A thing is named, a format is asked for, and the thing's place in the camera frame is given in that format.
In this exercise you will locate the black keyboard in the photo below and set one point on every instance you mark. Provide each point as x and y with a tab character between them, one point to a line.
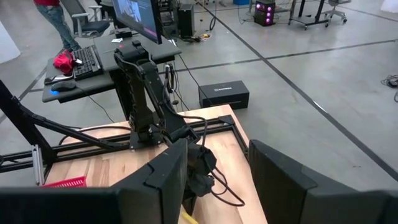
87	62

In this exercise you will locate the blue box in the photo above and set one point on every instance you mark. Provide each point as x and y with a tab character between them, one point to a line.
241	2

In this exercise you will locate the black computer mouse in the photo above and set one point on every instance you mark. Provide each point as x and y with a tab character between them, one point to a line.
63	86

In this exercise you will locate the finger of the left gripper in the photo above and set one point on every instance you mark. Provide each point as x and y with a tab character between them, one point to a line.
191	203

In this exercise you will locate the red cloth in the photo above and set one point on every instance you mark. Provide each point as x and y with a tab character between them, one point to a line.
63	63

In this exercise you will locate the black computer tower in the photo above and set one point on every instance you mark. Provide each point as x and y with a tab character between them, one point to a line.
186	20

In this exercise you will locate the white card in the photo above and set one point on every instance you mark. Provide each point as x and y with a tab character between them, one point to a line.
117	40

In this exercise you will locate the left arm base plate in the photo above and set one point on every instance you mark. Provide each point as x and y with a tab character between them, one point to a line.
140	143

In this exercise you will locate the silver metal bracket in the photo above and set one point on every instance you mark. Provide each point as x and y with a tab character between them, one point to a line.
38	165

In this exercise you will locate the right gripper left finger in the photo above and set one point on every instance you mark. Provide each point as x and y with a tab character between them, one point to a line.
164	186

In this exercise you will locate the black rolling desk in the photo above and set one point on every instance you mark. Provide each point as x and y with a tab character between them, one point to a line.
308	21

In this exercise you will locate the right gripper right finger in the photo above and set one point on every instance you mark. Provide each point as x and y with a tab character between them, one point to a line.
273	186

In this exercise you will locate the black desk device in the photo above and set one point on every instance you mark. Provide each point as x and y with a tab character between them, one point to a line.
123	32

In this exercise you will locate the computer monitor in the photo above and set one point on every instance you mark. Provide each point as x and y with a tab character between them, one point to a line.
136	15

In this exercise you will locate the black cardboard box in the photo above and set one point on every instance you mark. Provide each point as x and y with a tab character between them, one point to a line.
224	96

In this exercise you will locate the computer tower with pink lights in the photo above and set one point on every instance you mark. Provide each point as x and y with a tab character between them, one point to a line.
264	14

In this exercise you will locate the person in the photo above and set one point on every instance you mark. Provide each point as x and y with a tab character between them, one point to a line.
59	21

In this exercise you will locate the grey office chair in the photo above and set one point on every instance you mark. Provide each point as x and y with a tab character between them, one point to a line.
335	12

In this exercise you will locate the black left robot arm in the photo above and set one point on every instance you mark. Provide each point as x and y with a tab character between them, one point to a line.
140	93

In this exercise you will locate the black office chair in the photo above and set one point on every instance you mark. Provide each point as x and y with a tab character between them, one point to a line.
90	26

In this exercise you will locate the red plastic basket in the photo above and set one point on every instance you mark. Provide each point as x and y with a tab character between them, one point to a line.
68	183

